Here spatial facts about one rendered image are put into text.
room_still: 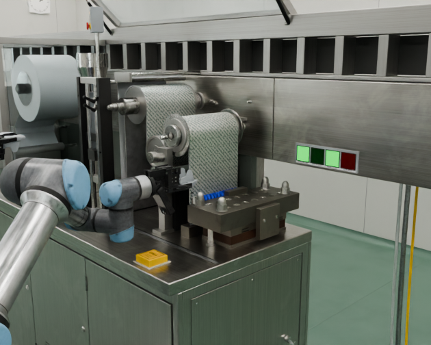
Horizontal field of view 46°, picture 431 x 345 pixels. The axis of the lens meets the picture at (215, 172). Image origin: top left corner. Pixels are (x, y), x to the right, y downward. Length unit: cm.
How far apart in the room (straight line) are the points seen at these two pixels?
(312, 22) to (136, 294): 105
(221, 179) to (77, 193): 76
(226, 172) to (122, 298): 57
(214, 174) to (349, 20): 68
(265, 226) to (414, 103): 61
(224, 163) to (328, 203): 290
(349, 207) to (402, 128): 301
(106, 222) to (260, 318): 62
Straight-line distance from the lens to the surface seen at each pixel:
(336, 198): 463
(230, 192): 181
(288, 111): 183
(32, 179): 125
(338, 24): 172
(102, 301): 187
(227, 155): 186
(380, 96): 163
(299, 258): 188
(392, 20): 163
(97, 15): 219
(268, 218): 175
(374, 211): 446
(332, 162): 173
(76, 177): 122
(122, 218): 158
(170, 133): 175
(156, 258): 156
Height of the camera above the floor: 151
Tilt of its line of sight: 13 degrees down
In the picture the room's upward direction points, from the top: straight up
